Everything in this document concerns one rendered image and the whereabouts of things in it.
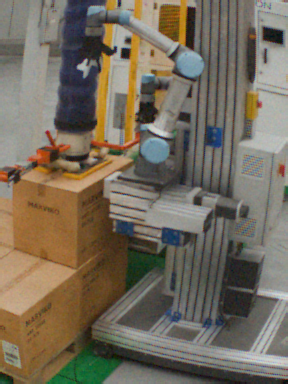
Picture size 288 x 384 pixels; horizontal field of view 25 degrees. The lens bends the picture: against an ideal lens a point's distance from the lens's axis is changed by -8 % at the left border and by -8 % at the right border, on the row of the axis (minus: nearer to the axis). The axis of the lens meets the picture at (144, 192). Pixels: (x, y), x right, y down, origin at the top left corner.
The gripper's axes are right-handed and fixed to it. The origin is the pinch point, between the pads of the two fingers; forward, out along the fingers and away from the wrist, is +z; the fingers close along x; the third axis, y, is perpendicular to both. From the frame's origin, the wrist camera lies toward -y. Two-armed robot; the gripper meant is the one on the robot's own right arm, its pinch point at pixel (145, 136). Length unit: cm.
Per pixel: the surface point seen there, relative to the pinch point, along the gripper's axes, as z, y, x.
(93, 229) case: 38, 43, -5
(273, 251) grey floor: 107, -134, 52
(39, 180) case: 14, 57, -29
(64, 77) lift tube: -36, 40, -28
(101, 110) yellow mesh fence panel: 11, -80, -70
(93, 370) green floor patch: 108, 74, 12
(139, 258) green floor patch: 107, -74, -32
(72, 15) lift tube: -72, 42, -27
